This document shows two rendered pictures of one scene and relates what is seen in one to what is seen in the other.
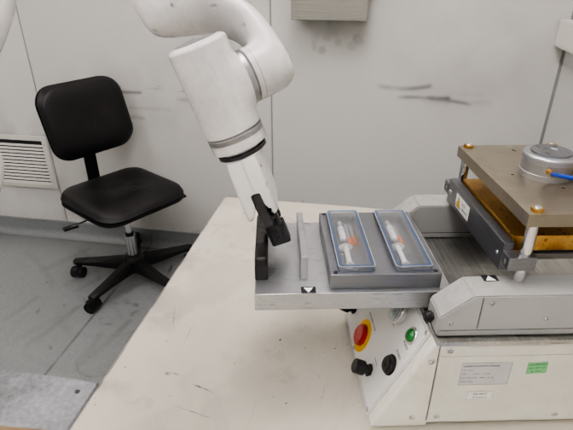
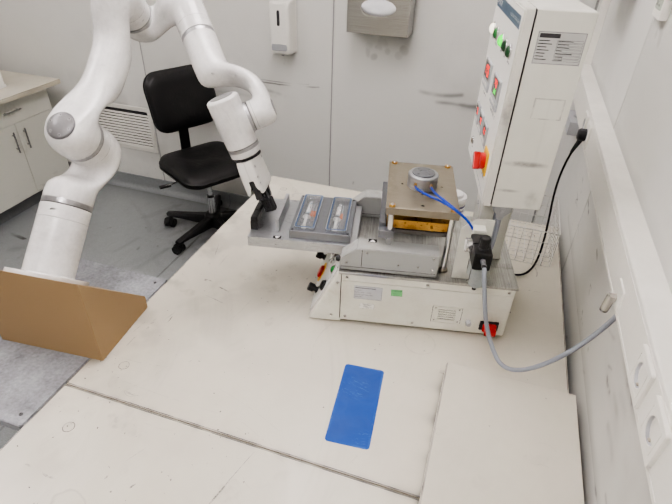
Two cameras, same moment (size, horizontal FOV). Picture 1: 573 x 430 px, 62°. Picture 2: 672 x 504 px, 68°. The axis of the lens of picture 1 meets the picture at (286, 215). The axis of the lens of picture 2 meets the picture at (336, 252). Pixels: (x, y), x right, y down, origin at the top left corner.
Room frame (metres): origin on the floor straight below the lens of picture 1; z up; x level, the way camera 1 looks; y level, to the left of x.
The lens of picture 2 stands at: (-0.52, -0.33, 1.72)
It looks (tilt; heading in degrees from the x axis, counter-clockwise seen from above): 35 degrees down; 7
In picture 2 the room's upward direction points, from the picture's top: 2 degrees clockwise
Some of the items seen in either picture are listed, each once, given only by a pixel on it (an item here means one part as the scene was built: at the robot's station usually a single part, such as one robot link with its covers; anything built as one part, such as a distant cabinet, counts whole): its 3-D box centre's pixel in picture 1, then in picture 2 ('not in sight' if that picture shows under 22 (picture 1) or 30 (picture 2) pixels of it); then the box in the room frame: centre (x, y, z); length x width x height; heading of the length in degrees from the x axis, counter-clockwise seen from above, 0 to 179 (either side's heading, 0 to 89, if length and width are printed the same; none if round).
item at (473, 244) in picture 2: not in sight; (475, 257); (0.47, -0.54, 1.05); 0.15 x 0.05 x 0.15; 2
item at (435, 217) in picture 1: (455, 215); (392, 205); (0.83, -0.33, 0.96); 0.25 x 0.05 x 0.07; 92
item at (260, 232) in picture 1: (262, 243); (260, 210); (0.68, 0.04, 0.99); 0.15 x 0.02 x 0.04; 2
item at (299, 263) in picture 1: (344, 252); (308, 219); (0.68, -0.10, 0.97); 0.30 x 0.22 x 0.08; 92
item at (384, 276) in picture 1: (373, 246); (324, 217); (0.69, -0.14, 0.98); 0.20 x 0.17 x 0.03; 2
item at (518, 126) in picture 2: not in sight; (501, 140); (0.70, -0.58, 1.25); 0.33 x 0.16 x 0.64; 2
